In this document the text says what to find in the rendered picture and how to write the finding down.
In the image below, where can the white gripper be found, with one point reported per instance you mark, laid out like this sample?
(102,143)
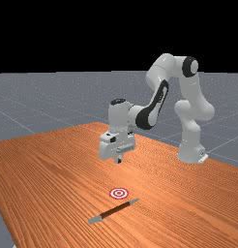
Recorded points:
(110,147)

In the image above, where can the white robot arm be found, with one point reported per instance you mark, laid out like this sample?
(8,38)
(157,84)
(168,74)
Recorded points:
(190,97)

